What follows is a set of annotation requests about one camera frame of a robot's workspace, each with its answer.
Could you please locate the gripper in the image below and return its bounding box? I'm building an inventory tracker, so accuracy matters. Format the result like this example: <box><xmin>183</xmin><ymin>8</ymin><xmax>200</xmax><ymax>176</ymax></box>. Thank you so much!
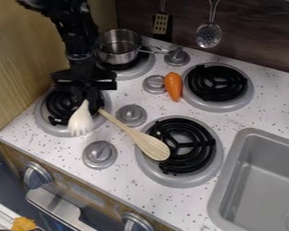
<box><xmin>49</xmin><ymin>57</ymin><xmax>118</xmax><ymax>117</ymax></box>

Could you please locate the silver pot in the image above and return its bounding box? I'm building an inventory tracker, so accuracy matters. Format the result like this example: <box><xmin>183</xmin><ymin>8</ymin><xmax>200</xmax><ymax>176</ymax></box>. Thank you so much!
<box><xmin>93</xmin><ymin>28</ymin><xmax>172</xmax><ymax>66</ymax></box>

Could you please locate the white plastic spork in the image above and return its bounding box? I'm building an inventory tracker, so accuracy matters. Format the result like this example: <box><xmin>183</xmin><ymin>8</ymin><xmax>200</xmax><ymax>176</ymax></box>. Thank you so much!
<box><xmin>66</xmin><ymin>98</ymin><xmax>96</xmax><ymax>137</ymax></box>

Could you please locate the wooden spoon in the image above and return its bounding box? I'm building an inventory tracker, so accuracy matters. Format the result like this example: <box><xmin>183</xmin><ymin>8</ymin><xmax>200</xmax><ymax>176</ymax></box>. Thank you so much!
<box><xmin>96</xmin><ymin>107</ymin><xmax>172</xmax><ymax>162</ymax></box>

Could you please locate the orange toy carrot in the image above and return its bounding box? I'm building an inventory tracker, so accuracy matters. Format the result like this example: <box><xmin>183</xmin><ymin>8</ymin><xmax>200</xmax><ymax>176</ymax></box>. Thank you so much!
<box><xmin>163</xmin><ymin>71</ymin><xmax>185</xmax><ymax>103</ymax></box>

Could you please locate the toy stove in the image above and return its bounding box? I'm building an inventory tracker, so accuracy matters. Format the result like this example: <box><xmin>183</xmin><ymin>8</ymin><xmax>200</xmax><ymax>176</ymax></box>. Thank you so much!
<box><xmin>32</xmin><ymin>44</ymin><xmax>257</xmax><ymax>189</ymax></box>

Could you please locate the black slotted spatula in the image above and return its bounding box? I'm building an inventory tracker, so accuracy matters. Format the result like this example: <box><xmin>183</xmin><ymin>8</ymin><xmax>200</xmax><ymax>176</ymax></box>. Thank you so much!
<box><xmin>150</xmin><ymin>0</ymin><xmax>172</xmax><ymax>36</ymax></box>

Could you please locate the silver strainer spoon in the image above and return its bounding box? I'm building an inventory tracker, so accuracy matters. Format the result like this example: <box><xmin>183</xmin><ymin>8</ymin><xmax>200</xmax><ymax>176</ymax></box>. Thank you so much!
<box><xmin>193</xmin><ymin>0</ymin><xmax>225</xmax><ymax>50</ymax></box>

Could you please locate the yellow cloth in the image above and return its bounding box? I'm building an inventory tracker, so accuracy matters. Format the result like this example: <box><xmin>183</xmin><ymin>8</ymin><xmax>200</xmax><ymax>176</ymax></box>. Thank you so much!
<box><xmin>10</xmin><ymin>217</ymin><xmax>39</xmax><ymax>231</ymax></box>

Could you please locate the toy sink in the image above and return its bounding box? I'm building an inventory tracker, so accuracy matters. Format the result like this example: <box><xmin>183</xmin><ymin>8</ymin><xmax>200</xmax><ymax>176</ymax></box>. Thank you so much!
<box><xmin>207</xmin><ymin>127</ymin><xmax>289</xmax><ymax>231</ymax></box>

